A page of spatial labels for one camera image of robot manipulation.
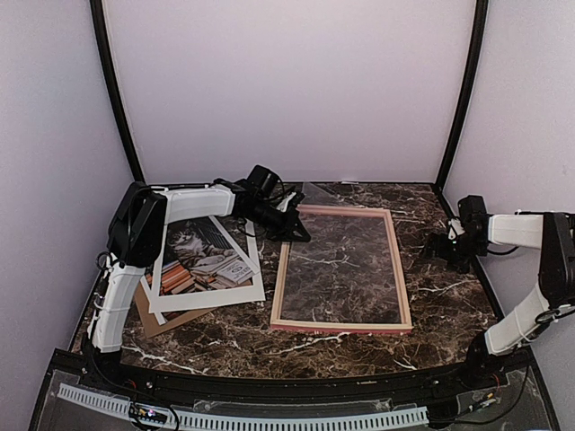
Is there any black left corner post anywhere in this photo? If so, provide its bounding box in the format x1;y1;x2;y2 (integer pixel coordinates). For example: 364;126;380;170
89;0;146;182

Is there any clear acrylic sheet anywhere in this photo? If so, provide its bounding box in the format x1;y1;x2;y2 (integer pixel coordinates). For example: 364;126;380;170
280;180;403;325

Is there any brown cardboard backing board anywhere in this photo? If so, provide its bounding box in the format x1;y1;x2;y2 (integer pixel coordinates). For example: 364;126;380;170
134;286;214;339

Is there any cat and books photo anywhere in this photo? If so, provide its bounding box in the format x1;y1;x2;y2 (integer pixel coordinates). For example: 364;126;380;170
141;216;261;325

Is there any black front table rail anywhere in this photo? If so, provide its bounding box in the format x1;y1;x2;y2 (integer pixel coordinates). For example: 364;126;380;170
49;349;527;405

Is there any pink wooden picture frame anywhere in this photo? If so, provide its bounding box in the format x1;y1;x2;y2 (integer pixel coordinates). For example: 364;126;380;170
270;204;413;338

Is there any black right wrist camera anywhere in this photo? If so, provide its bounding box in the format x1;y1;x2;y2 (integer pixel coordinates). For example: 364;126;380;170
457;195;487;222

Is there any white slotted cable duct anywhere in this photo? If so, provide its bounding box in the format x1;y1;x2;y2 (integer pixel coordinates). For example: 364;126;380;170
57;383;429;430

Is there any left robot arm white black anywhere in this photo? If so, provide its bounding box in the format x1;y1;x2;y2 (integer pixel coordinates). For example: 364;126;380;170
82;166;310;391

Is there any white photo mat board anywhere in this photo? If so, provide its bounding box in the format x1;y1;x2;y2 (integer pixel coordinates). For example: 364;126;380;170
147;214;267;314

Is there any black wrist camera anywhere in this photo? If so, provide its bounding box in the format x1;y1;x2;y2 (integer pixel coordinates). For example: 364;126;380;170
457;195;487;222
246;165;280;199

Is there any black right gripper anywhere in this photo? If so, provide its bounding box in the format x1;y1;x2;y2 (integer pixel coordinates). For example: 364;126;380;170
420;232;489;274

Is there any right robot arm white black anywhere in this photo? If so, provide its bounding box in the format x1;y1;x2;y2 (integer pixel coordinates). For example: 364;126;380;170
423;211;574;390

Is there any black right corner post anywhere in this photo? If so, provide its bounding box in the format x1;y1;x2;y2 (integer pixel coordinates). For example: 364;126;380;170
434;0;489;195

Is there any black corner post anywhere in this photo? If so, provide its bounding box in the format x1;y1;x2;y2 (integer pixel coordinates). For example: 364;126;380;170
434;0;489;195
89;0;146;182

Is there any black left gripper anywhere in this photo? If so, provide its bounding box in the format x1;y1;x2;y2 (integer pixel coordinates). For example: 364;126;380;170
245;200;311;242

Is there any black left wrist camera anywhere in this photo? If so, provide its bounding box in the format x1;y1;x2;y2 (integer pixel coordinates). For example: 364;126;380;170
246;165;280;199

